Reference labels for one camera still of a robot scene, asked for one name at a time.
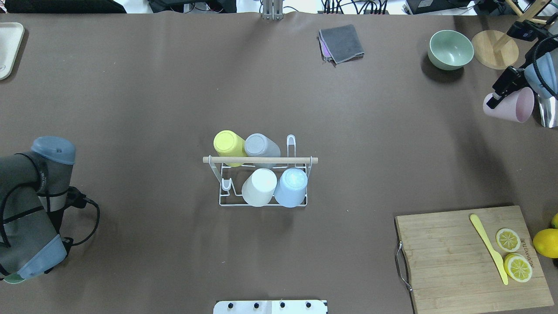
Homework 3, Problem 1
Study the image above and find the pink plastic cup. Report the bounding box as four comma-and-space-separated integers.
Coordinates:
483, 87, 534, 123

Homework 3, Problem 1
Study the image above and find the bamboo cutting board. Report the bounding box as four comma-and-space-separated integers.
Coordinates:
395, 205, 555, 314

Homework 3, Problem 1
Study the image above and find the lemon half slice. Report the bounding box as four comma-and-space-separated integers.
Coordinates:
495, 227, 521, 253
504, 253, 533, 283

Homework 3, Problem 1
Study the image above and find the blue plastic cup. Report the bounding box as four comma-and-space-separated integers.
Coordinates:
274, 167, 308, 208

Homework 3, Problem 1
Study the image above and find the yellow lemon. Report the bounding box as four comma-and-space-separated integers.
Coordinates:
532, 229, 558, 259
551, 213, 558, 229

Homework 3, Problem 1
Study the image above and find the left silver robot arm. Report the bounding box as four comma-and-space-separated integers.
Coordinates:
0, 137, 95, 284

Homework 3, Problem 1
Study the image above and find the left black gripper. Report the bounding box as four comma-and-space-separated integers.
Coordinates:
46, 186, 90, 234

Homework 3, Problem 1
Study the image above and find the grey folded cloth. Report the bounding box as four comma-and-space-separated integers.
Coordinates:
318, 24, 365, 65

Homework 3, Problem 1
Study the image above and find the white wire cup holder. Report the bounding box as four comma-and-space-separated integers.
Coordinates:
203, 130, 319, 208

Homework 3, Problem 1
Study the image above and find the white plastic cup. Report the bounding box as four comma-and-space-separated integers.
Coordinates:
242, 168, 277, 207

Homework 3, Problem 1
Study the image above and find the green plastic cup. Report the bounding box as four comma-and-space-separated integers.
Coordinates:
3, 273, 26, 284

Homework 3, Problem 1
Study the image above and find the yellow plastic knife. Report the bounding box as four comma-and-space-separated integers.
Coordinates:
469, 213, 509, 285

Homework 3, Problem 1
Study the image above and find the grey plastic cup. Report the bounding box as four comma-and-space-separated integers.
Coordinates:
244, 133, 281, 157

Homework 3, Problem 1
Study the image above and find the yellow plastic cup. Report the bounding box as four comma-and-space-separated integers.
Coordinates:
213, 130, 248, 157

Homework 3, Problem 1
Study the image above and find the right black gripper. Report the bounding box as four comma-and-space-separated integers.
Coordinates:
486, 22, 552, 109

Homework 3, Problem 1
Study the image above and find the green ceramic bowl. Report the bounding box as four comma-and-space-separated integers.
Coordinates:
427, 30, 474, 70

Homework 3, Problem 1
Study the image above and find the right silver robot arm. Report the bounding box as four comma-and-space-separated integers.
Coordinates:
483, 20, 558, 129

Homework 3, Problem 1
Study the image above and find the beige tray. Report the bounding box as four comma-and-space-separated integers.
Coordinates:
0, 22, 25, 80

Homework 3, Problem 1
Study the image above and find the wooden cup tree stand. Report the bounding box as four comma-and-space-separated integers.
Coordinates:
472, 0, 553, 70

